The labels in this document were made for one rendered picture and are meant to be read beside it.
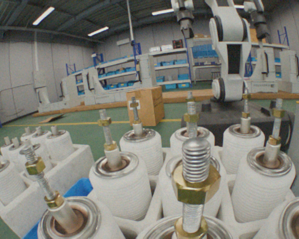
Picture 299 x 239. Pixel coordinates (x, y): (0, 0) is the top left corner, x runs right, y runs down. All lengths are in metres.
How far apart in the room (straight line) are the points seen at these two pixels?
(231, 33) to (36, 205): 0.94
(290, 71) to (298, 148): 2.47
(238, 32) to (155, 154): 0.64
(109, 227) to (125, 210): 0.09
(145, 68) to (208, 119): 1.82
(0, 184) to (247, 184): 0.48
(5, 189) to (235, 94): 0.99
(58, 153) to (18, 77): 6.37
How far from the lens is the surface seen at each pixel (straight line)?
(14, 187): 0.42
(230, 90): 0.81
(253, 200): 0.22
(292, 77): 2.83
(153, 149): 0.30
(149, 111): 1.14
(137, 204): 0.23
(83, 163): 0.52
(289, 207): 0.17
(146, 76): 2.29
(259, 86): 2.37
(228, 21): 0.74
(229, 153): 0.31
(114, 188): 0.20
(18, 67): 6.89
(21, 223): 0.42
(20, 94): 6.67
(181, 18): 0.81
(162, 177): 0.19
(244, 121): 0.31
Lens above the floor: 0.37
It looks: 16 degrees down
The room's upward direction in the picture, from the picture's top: 8 degrees counter-clockwise
